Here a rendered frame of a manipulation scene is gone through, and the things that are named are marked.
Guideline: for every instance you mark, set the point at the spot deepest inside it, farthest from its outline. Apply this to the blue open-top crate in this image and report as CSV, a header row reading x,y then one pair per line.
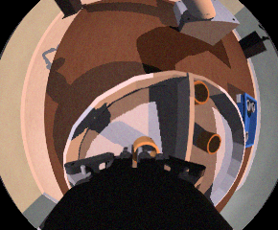
x,y
251,123

